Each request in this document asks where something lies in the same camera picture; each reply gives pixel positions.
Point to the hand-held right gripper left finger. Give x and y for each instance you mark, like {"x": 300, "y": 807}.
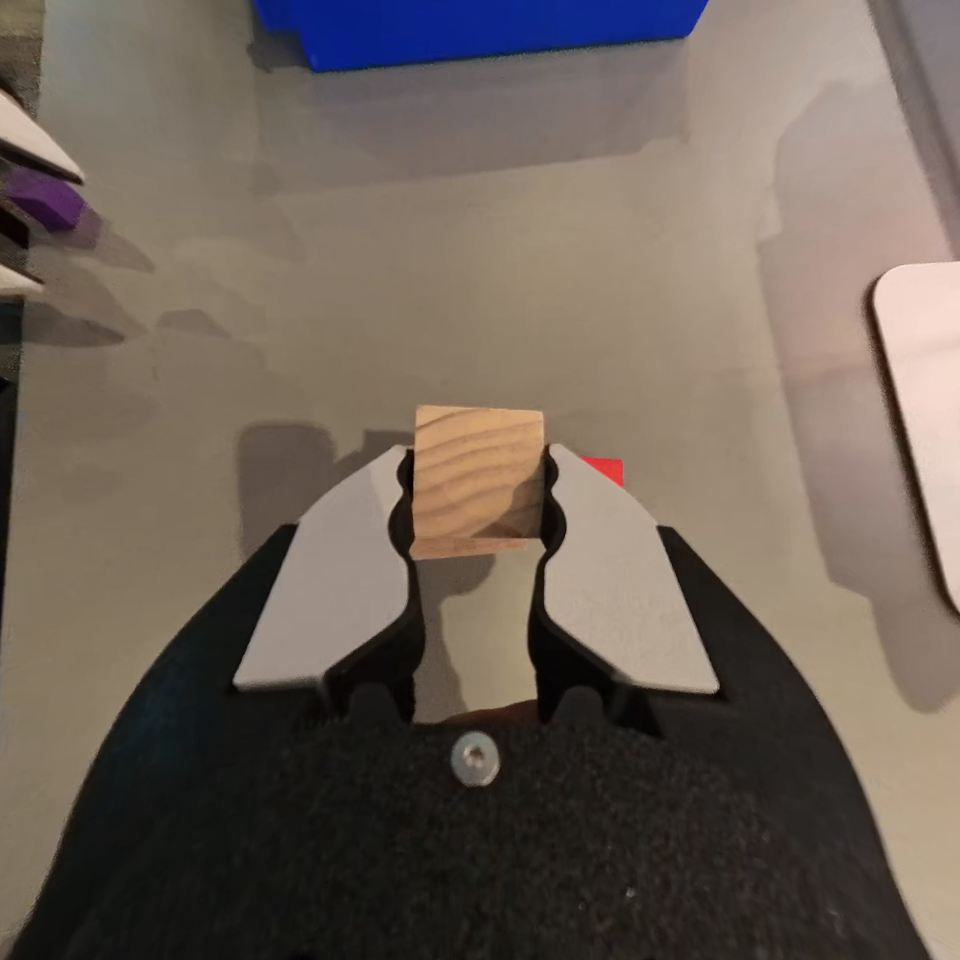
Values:
{"x": 330, "y": 585}

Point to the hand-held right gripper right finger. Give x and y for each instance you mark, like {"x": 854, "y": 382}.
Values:
{"x": 622, "y": 592}

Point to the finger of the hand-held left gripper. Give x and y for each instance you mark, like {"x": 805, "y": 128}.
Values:
{"x": 15, "y": 279}
{"x": 34, "y": 142}

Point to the purple wooden cube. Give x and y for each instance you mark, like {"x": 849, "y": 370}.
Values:
{"x": 45, "y": 196}

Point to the red wooden cube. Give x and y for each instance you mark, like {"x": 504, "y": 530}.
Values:
{"x": 609, "y": 471}

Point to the natural wooden cube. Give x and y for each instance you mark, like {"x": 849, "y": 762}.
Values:
{"x": 465, "y": 472}

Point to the white square board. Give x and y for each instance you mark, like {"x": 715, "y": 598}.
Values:
{"x": 926, "y": 390}

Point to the blue plastic box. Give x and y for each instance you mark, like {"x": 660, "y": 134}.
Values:
{"x": 480, "y": 30}

